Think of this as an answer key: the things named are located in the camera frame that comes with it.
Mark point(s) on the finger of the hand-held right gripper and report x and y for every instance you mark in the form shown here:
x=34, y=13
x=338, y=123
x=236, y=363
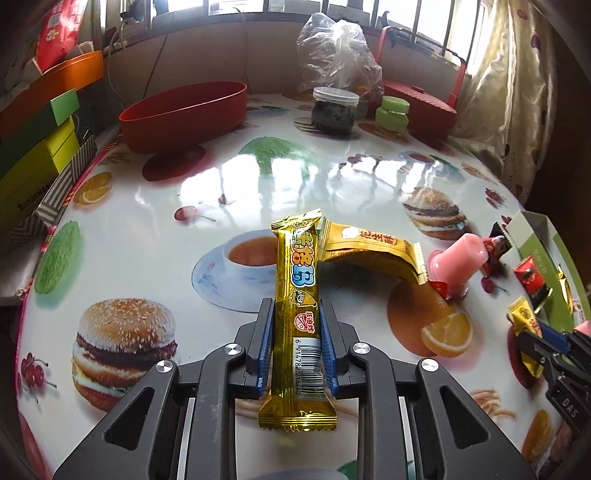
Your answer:
x=540, y=355
x=556, y=338

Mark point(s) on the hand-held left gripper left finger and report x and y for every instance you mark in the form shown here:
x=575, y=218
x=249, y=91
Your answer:
x=265, y=346

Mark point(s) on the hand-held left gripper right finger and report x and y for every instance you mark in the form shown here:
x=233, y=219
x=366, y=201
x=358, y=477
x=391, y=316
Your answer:
x=328, y=350

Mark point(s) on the pink jelly cup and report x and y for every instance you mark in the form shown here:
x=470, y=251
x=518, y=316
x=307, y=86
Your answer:
x=457, y=261
x=584, y=330

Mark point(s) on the gold peanut candy packet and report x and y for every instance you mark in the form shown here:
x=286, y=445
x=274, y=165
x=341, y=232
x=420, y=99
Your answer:
x=369, y=251
x=524, y=318

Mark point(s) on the long gold snack bar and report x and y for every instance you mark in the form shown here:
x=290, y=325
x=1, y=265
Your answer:
x=565, y=290
x=298, y=300

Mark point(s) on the red black snack packet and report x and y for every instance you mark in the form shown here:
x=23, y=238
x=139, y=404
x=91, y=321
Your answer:
x=533, y=281

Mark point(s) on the green cardboard box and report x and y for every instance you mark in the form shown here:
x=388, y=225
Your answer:
x=531, y=235

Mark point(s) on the clear jar with dark contents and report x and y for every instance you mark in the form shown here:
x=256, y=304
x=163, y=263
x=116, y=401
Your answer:
x=334, y=115

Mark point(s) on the red oval bowl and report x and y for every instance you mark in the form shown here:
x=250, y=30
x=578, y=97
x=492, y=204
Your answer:
x=184, y=115

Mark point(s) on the small green jar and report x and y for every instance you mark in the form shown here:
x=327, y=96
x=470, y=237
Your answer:
x=392, y=113

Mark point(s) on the cream patterned curtain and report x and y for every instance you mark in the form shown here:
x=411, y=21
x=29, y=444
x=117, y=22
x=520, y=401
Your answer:
x=503, y=92

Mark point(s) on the black white striped box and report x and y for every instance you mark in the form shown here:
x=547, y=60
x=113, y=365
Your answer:
x=64, y=184

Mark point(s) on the yellow-green box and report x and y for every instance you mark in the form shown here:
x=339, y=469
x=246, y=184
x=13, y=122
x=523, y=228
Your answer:
x=32, y=180

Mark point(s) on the clear plastic bag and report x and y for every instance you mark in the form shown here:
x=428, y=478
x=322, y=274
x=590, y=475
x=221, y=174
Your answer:
x=337, y=50

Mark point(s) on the dark green box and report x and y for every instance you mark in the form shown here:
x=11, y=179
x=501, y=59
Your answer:
x=63, y=107

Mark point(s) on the barred window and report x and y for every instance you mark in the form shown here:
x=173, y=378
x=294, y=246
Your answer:
x=277, y=11

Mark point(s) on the orange box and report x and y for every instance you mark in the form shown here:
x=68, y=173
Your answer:
x=55, y=83

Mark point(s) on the red snack bag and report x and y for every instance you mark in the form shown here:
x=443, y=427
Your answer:
x=57, y=32

